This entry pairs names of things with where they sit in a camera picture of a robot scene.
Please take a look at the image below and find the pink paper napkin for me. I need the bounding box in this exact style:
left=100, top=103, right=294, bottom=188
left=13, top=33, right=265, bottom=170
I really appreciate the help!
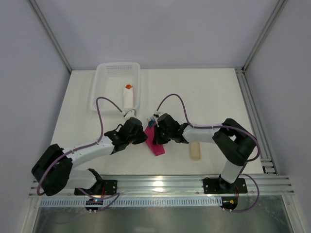
left=143, top=123, right=166, bottom=157

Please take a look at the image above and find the beige wooden utensil tray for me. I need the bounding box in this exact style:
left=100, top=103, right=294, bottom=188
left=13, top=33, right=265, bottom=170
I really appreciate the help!
left=190, top=142, right=201, bottom=161

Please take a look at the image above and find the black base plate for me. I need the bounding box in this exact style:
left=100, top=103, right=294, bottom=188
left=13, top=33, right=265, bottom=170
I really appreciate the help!
left=74, top=180, right=118, bottom=196
left=202, top=177, right=248, bottom=194

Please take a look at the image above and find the left aluminium frame post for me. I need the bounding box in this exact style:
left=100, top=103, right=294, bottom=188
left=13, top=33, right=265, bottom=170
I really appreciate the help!
left=27, top=0, right=72, bottom=74

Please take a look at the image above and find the controller board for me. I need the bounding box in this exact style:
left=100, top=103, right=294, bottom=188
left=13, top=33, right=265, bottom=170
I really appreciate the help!
left=85, top=198, right=108, bottom=214
left=220, top=197, right=238, bottom=212

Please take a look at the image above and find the aluminium front rail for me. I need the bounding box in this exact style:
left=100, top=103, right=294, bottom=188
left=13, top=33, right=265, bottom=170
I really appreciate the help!
left=29, top=175, right=294, bottom=198

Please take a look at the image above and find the left controller board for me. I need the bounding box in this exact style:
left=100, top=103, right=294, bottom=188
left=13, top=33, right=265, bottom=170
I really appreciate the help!
left=85, top=198, right=108, bottom=214

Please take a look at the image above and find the right controller board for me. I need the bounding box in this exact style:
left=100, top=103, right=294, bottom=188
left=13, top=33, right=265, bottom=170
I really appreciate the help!
left=220, top=197, right=238, bottom=212

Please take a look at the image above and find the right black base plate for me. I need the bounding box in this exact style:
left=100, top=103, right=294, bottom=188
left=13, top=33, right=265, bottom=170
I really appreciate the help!
left=202, top=177, right=248, bottom=194

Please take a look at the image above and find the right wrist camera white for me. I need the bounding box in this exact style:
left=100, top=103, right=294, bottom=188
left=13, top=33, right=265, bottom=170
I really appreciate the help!
left=153, top=111, right=164, bottom=118

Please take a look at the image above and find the white slotted cable duct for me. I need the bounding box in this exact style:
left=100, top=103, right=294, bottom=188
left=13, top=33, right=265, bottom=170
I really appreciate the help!
left=39, top=196, right=222, bottom=208

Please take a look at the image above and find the right aluminium side rail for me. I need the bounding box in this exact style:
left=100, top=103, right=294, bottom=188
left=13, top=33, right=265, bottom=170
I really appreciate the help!
left=235, top=67, right=278, bottom=175

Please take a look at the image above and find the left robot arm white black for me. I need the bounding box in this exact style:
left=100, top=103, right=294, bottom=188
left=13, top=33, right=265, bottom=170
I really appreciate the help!
left=31, top=117, right=147, bottom=196

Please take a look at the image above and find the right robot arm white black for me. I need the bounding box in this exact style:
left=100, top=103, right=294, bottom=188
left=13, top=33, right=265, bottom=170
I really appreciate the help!
left=153, top=112, right=258, bottom=194

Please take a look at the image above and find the right aluminium frame post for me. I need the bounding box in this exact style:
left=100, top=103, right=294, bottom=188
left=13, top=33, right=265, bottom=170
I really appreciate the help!
left=242, top=0, right=287, bottom=72

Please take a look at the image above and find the white plastic basket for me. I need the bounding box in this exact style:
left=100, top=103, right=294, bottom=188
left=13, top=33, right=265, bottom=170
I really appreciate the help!
left=89, top=62, right=140, bottom=112

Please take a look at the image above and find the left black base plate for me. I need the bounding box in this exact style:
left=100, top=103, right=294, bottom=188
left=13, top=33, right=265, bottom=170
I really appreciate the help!
left=74, top=180, right=118, bottom=196

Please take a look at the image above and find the white rolled napkin bundle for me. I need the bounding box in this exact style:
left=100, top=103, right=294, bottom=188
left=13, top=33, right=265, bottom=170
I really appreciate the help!
left=123, top=87, right=134, bottom=109

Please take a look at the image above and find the aluminium frame post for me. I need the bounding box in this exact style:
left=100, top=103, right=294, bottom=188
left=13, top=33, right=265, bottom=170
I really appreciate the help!
left=242, top=0, right=287, bottom=72
left=27, top=0, right=72, bottom=74

